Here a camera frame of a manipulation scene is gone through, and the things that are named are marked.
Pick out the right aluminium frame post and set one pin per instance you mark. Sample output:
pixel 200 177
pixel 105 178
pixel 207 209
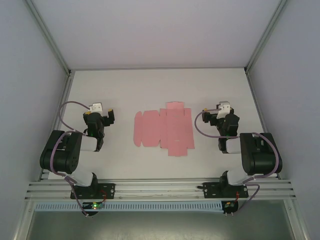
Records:
pixel 266 35

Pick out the aluminium back frame bar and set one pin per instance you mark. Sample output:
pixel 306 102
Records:
pixel 160 68

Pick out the aluminium table side rail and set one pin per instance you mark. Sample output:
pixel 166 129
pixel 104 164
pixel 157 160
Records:
pixel 255 100
pixel 65 92

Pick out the left aluminium frame post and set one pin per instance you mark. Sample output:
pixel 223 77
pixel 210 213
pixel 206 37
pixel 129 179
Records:
pixel 49 35

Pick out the aluminium frame post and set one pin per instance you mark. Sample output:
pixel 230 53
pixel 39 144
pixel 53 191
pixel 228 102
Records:
pixel 266 35
pixel 49 35

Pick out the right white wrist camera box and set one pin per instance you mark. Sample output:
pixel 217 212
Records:
pixel 223 110

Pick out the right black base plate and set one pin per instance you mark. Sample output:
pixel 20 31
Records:
pixel 210 191

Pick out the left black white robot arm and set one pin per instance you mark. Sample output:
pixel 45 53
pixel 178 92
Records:
pixel 60 155

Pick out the right aluminium table side rail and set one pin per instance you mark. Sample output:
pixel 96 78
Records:
pixel 255 100

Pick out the grey metal panel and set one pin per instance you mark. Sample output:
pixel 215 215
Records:
pixel 160 227

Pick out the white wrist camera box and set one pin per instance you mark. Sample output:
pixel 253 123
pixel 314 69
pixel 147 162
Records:
pixel 96 107
pixel 223 110

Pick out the pink paper box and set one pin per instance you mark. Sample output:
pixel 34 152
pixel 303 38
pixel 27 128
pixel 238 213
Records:
pixel 172 130

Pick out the left aluminium table side rail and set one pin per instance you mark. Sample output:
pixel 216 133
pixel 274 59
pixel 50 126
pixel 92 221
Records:
pixel 65 92

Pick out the small green circuit board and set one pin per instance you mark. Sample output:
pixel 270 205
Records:
pixel 228 205

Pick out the circuit board with green light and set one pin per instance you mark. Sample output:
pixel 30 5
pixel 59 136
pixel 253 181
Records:
pixel 94 206

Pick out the aluminium mounting rail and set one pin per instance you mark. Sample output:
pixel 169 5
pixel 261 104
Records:
pixel 160 186

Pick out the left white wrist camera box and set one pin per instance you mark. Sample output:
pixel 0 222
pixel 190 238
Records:
pixel 96 107

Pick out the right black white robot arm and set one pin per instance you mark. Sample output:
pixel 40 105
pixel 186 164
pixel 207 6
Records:
pixel 262 160

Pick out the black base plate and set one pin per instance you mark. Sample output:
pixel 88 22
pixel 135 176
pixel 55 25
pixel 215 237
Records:
pixel 210 191
pixel 110 191

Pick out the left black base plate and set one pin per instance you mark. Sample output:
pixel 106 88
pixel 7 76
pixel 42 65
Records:
pixel 110 191

